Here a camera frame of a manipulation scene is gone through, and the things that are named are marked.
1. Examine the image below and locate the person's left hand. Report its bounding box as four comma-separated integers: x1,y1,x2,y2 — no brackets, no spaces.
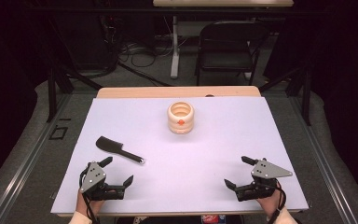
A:
76,189,106,217

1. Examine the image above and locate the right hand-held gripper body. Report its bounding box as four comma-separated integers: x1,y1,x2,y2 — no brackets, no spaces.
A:
234,159,294,203

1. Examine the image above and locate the person's right hand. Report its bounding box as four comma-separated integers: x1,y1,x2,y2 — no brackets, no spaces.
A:
255,188,285,219

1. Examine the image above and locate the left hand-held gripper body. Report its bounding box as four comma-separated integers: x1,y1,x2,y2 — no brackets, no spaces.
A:
79,161,127,202

